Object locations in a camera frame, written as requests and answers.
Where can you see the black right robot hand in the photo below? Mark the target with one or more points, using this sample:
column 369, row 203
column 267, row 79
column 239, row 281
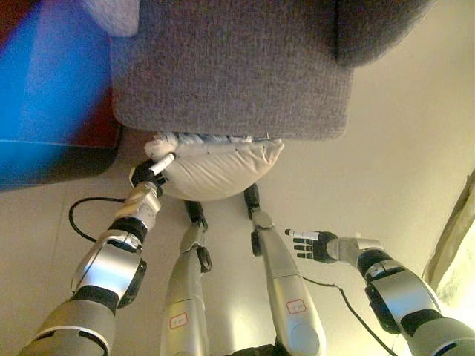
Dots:
column 319, row 246

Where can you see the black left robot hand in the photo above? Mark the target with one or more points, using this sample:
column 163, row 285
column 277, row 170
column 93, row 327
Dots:
column 143, row 174

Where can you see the white frilled pillow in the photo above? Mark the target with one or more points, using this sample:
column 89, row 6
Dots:
column 215, row 170

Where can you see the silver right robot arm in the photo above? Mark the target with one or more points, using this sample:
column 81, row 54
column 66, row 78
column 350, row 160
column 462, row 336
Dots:
column 401, row 289

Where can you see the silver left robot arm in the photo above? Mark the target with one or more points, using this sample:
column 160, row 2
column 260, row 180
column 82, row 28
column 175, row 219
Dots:
column 104, row 274

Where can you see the grey fabric armchair sofa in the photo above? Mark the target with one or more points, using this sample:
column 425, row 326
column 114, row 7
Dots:
column 237, row 74

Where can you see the silver right robot leg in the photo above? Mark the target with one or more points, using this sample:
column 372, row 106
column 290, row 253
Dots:
column 285, row 282

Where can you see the silver robot leg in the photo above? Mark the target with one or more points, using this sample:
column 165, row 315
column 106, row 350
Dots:
column 285, row 282
column 185, row 289

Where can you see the dark grey rounded cabinet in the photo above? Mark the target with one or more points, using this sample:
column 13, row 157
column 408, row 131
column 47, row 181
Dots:
column 55, row 167

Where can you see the silver left robot leg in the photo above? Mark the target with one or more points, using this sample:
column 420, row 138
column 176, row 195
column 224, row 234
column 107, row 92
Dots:
column 185, row 289

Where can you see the beige fabric curtain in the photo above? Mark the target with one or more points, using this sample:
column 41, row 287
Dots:
column 454, row 256

